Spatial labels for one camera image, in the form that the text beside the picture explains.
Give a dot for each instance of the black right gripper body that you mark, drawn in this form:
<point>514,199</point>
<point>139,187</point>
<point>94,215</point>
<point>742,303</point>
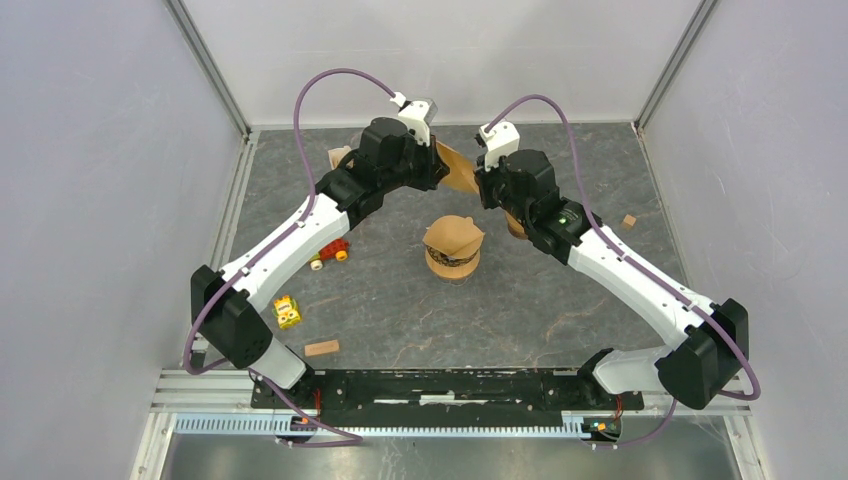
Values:
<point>494,192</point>

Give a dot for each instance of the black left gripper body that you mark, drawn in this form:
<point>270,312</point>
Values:
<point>417,167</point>

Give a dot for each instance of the wooden dripper ring holder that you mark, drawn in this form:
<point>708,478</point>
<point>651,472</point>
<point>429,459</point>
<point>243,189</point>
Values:
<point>515,228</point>

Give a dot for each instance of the brown paper coffee filter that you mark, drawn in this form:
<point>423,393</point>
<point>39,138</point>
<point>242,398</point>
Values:
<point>454,236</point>

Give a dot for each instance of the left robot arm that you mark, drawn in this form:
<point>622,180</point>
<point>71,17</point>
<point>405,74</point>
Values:
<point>226,303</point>

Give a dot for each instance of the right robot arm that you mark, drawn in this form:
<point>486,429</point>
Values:
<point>701,338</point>

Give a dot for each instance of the orange coffee filter box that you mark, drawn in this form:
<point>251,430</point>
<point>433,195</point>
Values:
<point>336,156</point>

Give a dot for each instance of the glass dripper with wooden collar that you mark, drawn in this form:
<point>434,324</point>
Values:
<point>451,269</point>

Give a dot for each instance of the red toy brick car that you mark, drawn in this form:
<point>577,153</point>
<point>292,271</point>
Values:
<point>337,250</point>

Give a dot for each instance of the small wooden cube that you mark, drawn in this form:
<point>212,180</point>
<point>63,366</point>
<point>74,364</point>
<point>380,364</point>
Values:
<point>628,222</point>

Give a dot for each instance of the yellow green toy block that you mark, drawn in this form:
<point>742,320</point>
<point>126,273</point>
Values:
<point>286,312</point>

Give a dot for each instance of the wooden rectangular block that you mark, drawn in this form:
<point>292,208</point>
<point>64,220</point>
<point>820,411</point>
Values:
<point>322,348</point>

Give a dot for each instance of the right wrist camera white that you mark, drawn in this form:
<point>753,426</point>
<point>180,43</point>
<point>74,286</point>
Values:
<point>500,140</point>

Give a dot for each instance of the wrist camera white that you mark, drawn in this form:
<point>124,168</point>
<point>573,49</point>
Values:
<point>500,140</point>
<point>416,115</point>

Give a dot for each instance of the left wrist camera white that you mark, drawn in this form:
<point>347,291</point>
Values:
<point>416,115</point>

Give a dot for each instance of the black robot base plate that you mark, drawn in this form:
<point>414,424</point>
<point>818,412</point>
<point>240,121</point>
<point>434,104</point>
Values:
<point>444,398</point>

